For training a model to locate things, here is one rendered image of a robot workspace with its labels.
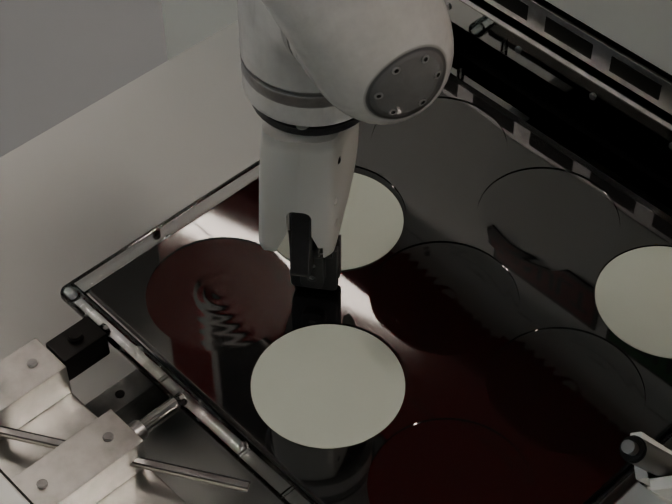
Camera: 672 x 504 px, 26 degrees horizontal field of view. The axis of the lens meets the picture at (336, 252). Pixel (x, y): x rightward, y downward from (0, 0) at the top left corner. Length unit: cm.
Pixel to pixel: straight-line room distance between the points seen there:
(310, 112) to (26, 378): 27
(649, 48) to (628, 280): 17
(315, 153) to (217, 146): 37
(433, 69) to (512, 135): 38
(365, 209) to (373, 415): 18
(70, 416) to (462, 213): 31
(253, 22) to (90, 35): 185
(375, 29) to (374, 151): 40
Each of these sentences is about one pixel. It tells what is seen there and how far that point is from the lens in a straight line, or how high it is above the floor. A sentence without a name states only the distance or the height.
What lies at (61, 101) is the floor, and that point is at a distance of 252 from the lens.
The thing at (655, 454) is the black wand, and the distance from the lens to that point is 66.
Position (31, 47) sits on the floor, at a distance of 264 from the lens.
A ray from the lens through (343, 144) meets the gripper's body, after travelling 86.
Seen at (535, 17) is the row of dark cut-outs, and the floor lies 96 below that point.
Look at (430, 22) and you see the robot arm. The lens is 72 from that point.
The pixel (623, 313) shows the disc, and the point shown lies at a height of 90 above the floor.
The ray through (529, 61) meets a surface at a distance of 114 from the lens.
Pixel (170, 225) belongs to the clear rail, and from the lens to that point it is 104.
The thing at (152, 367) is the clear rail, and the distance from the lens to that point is 96.
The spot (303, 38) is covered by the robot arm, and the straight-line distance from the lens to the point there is 70.
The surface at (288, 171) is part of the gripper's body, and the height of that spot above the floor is 105.
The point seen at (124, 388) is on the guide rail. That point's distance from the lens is 102.
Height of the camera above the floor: 165
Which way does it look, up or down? 48 degrees down
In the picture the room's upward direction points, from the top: straight up
